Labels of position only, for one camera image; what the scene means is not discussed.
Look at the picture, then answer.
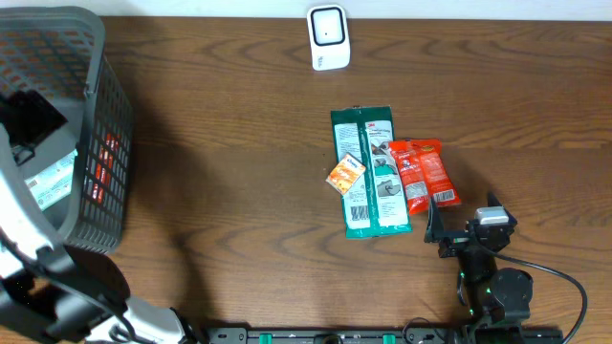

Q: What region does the grey plastic mesh basket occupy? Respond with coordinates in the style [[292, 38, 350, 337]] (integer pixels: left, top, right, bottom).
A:
[[1, 7, 134, 253]]

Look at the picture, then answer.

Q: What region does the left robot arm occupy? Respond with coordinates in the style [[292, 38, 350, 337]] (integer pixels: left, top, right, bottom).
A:
[[1, 91, 208, 343]]

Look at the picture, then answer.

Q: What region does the mint green wipes pack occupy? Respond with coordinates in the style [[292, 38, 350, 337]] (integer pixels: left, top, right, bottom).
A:
[[25, 150, 77, 211]]

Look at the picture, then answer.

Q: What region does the orange-red snack bag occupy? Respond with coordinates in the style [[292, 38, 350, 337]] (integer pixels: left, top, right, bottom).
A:
[[389, 139, 462, 215]]

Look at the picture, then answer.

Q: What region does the green 3M wipes package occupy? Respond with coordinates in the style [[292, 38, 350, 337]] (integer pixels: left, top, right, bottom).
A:
[[331, 106, 412, 239]]

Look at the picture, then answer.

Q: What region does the red stick packet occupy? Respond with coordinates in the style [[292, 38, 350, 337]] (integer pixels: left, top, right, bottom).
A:
[[92, 133, 119, 204]]

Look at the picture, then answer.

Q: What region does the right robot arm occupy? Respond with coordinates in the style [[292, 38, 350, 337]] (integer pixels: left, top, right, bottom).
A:
[[425, 193, 533, 343]]

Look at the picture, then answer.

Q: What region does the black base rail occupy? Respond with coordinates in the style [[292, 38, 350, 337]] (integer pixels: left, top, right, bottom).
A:
[[205, 326, 565, 344]]

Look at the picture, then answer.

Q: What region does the white barcode scanner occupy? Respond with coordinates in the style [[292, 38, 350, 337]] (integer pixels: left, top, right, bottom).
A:
[[306, 4, 351, 72]]

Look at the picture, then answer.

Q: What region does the orange Kleenex tissue pack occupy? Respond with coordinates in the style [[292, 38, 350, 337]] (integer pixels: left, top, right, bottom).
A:
[[325, 153, 366, 195]]

